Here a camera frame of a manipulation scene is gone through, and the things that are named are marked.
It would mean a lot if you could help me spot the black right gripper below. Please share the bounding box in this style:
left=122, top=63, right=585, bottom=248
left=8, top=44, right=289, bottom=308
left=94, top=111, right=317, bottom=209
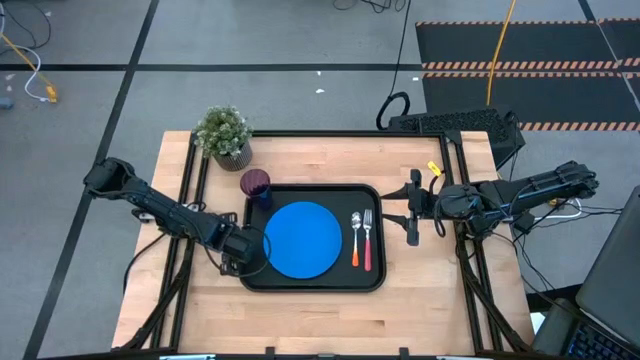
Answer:
left=380, top=168, right=444, bottom=248

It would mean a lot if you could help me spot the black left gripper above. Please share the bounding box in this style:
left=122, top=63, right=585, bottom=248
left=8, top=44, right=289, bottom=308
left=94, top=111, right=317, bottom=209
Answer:
left=214, top=212, right=261, bottom=278

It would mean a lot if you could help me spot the red-handled metal fork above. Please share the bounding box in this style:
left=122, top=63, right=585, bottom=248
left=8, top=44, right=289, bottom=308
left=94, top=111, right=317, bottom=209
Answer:
left=362, top=208, right=374, bottom=273

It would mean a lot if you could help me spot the blue round plate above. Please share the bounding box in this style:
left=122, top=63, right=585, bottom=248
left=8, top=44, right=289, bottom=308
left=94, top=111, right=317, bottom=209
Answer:
left=263, top=201, right=344, bottom=280

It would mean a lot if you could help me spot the purple ribbed cup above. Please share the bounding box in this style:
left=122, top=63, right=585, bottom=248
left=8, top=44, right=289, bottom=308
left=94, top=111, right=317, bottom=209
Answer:
left=239, top=168, right=274, bottom=211

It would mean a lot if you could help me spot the orange-handled metal spoon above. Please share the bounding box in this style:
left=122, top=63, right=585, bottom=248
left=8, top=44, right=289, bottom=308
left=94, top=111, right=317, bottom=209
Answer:
left=350, top=211, right=362, bottom=268

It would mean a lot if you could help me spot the black plastic tray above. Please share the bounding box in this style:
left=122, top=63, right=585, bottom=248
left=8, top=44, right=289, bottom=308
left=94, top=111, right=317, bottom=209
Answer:
left=239, top=183, right=387, bottom=294

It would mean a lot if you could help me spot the small potted green plant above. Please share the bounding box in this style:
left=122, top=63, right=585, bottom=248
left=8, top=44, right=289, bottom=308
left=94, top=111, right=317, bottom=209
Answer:
left=192, top=104, right=255, bottom=173

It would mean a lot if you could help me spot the black hazard-striped floor mat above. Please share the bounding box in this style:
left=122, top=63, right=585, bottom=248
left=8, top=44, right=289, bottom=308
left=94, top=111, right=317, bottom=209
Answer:
left=414, top=18, right=640, bottom=134

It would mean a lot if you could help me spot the grey rounded device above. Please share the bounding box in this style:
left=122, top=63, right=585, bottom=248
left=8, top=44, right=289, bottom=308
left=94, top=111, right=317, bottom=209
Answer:
left=530, top=298, right=584, bottom=357

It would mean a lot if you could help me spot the grey laptop lid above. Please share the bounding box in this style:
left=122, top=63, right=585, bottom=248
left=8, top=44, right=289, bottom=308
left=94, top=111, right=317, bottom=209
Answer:
left=574, top=184, right=640, bottom=346

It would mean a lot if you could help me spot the black backlit keyboard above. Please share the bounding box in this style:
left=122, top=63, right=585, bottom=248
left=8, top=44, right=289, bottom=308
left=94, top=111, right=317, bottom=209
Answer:
left=567, top=322, right=640, bottom=360

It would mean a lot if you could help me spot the black aluminium rail frame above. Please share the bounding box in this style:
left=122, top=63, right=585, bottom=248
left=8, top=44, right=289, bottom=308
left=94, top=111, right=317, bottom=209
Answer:
left=117, top=129, right=535, bottom=354

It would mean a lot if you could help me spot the black coiled floor cable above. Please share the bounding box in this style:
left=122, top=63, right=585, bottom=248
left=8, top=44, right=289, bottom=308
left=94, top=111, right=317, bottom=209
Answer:
left=375, top=0, right=413, bottom=132

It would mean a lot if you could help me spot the long yellow floor cable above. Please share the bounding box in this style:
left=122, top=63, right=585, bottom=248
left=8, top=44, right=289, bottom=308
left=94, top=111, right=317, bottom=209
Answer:
left=485, top=0, right=517, bottom=108

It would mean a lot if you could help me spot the black cable tangle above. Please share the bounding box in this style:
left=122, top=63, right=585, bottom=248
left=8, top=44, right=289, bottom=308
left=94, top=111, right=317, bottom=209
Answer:
left=332, top=0, right=407, bottom=15

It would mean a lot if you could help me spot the white cable with yellow plug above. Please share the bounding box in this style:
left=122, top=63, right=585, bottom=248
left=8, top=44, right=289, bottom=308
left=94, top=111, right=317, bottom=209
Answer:
left=0, top=42, right=58, bottom=104

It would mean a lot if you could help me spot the thin yellow cable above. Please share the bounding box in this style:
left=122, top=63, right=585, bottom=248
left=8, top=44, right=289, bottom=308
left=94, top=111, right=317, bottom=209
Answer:
left=0, top=32, right=54, bottom=91

